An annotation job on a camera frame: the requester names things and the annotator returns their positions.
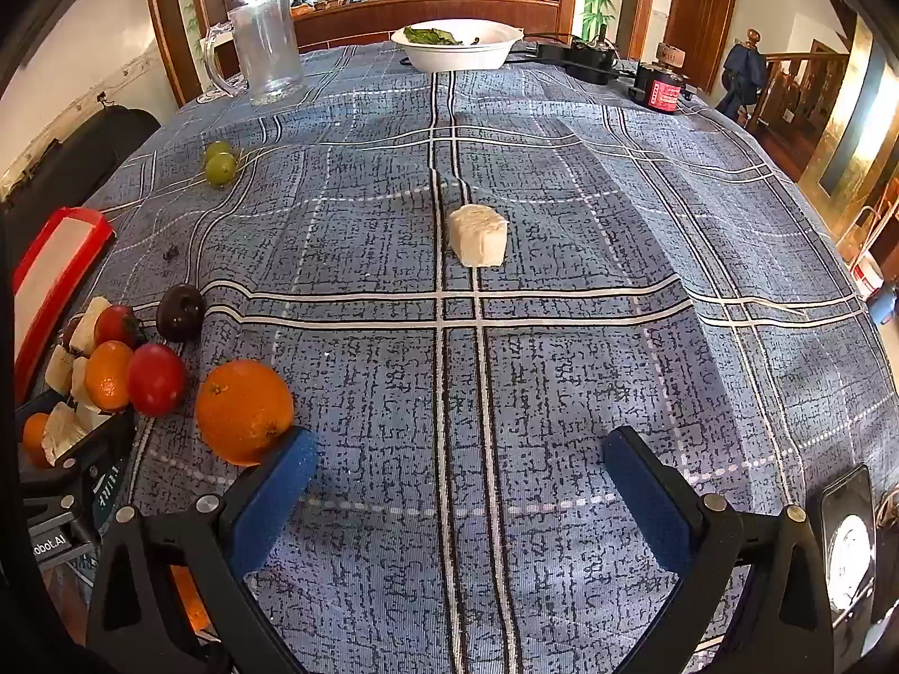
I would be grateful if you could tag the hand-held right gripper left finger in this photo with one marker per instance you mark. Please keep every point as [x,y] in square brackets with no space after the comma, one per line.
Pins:
[277,491]

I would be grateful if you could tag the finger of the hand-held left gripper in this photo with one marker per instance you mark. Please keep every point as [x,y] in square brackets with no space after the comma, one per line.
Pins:
[77,452]

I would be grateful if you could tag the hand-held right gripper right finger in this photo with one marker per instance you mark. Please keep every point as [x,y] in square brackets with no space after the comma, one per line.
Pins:
[646,498]

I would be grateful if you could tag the small pale bread lump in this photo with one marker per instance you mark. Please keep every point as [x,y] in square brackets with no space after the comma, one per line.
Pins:
[60,435]

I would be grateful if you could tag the small orange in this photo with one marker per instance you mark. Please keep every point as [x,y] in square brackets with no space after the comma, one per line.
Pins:
[34,439]
[109,375]

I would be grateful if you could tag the large orange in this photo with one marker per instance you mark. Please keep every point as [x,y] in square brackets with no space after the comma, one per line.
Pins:
[244,411]

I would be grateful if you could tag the red tomato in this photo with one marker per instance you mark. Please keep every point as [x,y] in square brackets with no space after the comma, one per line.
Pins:
[154,379]
[116,326]

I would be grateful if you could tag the red rimmed white tray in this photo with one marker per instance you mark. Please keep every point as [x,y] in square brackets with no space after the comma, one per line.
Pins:
[49,274]

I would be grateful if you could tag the large pale bread lump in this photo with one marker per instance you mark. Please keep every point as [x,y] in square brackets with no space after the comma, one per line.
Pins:
[477,235]

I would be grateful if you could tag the blue plaid tablecloth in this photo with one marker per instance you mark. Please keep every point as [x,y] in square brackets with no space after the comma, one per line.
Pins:
[562,365]

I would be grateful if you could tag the dark purple plum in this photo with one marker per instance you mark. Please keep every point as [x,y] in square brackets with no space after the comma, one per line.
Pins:
[179,312]

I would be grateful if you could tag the black smartphone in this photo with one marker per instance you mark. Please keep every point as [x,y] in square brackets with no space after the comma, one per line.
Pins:
[846,547]

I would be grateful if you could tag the black sofa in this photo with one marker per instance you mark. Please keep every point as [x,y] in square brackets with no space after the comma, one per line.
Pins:
[77,147]

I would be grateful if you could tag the green grape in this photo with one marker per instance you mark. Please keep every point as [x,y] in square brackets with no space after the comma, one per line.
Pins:
[221,170]
[218,148]

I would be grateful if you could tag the red and black gadget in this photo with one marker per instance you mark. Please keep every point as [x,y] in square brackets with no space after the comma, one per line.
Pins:
[660,88]

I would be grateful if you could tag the wooden stair railing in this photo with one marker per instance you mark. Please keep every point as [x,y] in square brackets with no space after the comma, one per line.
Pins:
[801,91]

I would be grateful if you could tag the dark blue hanging jacket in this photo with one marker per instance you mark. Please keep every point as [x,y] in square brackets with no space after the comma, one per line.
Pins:
[744,74]

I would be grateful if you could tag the clear glass pitcher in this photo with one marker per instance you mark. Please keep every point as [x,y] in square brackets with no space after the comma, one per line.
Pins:
[263,49]

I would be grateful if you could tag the black electronic device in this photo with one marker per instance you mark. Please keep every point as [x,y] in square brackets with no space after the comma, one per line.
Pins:
[576,56]

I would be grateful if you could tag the white bowl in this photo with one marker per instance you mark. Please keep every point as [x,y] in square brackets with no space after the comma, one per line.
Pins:
[456,56]

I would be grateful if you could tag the green leaves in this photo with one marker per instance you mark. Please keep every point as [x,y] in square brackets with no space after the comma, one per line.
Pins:
[432,35]

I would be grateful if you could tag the wooden door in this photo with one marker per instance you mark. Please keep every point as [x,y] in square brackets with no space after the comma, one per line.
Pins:
[699,14]

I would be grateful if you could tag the wooden counter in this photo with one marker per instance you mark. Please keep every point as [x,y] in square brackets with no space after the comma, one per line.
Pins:
[421,14]

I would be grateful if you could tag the red metal frame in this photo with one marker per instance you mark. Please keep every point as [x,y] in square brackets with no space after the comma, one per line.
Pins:
[862,253]

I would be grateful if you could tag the gold door frame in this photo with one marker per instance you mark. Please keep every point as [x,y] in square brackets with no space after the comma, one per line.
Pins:
[843,126]

